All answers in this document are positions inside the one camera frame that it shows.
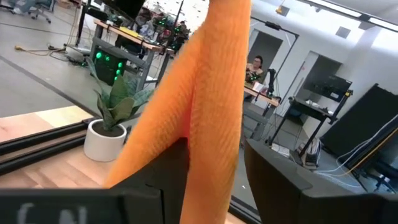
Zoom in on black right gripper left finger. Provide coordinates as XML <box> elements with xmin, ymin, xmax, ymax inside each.
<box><xmin>0</xmin><ymin>136</ymin><xmax>191</xmax><ymax>224</ymax></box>

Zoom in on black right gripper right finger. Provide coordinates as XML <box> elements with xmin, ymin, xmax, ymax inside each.
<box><xmin>244</xmin><ymin>138</ymin><xmax>398</xmax><ymax>224</ymax></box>

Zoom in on orange microfiber towel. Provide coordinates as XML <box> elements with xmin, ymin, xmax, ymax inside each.
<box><xmin>104</xmin><ymin>0</ymin><xmax>252</xmax><ymax>224</ymax></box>

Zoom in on white floor bag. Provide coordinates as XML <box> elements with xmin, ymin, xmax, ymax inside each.
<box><xmin>295</xmin><ymin>136</ymin><xmax>323</xmax><ymax>170</ymax></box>

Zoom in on white plant pot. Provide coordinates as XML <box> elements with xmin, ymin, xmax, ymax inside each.
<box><xmin>83</xmin><ymin>119</ymin><xmax>127</xmax><ymax>162</ymax></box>

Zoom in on black monitor stand cart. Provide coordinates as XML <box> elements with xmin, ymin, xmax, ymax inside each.
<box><xmin>267</xmin><ymin>90</ymin><xmax>354</xmax><ymax>156</ymax></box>

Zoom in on green artificial plant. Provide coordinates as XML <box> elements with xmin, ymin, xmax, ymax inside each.
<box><xmin>86</xmin><ymin>57</ymin><xmax>155</xmax><ymax>131</ymax></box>

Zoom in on background work table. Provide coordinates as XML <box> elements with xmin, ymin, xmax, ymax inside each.
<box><xmin>243</xmin><ymin>85</ymin><xmax>281</xmax><ymax>108</ymax></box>

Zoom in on person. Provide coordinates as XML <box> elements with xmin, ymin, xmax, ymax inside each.
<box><xmin>246</xmin><ymin>55</ymin><xmax>266</xmax><ymax>84</ymax></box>

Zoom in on black computer tower green lights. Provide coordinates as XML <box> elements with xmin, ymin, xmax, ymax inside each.
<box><xmin>92</xmin><ymin>48</ymin><xmax>127</xmax><ymax>87</ymax></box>

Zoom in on wooden background desk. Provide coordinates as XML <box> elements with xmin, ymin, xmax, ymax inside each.
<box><xmin>90</xmin><ymin>18</ymin><xmax>175</xmax><ymax>93</ymax></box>

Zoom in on long ceiling light strip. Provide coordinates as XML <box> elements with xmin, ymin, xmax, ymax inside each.
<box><xmin>298</xmin><ymin>0</ymin><xmax>398</xmax><ymax>32</ymax></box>

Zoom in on grey office chair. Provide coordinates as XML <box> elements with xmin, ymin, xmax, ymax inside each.
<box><xmin>8</xmin><ymin>0</ymin><xmax>56</xmax><ymax>24</ymax></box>

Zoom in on black desk leg frame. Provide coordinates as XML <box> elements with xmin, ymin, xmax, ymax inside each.
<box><xmin>341</xmin><ymin>124</ymin><xmax>398</xmax><ymax>195</ymax></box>

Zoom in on background black station frame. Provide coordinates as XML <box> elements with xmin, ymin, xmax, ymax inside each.
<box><xmin>248</xmin><ymin>17</ymin><xmax>300</xmax><ymax>94</ymax></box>

